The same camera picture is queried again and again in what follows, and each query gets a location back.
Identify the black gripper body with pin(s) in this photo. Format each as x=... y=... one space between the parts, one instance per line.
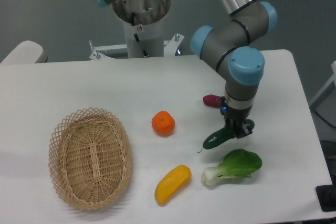
x=235 y=110

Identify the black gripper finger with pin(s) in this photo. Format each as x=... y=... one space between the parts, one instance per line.
x=244 y=130
x=229 y=129

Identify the dark green cucumber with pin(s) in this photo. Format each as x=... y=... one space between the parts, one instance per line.
x=217 y=138

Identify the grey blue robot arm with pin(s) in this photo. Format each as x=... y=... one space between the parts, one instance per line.
x=227 y=50

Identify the green bok choy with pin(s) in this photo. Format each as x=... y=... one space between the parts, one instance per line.
x=237 y=164

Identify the orange tangerine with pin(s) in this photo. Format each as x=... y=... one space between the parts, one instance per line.
x=163 y=124

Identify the yellow mango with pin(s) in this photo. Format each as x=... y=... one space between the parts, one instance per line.
x=172 y=183

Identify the black device at table edge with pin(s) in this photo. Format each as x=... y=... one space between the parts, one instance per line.
x=326 y=197

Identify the woven wicker basket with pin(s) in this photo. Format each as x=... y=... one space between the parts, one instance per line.
x=90 y=160

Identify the white chair armrest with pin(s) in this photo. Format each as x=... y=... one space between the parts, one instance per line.
x=27 y=52

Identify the white frame at right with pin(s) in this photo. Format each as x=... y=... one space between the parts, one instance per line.
x=324 y=91

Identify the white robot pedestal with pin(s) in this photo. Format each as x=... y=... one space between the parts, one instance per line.
x=143 y=28

